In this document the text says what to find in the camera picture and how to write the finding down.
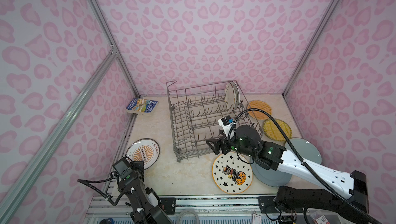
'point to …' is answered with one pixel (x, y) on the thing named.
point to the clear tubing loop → (187, 210)
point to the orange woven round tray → (258, 114)
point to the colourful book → (142, 106)
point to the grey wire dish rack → (195, 111)
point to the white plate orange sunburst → (146, 149)
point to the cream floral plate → (230, 96)
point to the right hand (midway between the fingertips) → (213, 137)
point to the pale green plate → (307, 152)
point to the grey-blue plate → (269, 177)
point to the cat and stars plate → (230, 175)
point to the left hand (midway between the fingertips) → (140, 163)
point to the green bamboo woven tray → (270, 129)
